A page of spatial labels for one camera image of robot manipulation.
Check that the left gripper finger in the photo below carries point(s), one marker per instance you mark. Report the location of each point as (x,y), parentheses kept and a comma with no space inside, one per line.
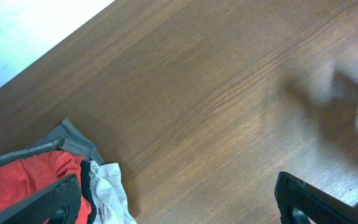
(60,202)

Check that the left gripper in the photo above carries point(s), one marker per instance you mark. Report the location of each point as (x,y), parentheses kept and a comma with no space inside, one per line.
(299,202)

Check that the orange soccer t-shirt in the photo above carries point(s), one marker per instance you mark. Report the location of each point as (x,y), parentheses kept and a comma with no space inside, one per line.
(22,178)

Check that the beige folded garment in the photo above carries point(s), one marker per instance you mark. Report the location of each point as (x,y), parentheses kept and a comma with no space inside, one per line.
(108,194)

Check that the grey folded garment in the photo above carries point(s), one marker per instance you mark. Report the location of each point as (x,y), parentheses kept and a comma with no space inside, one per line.
(64,137)

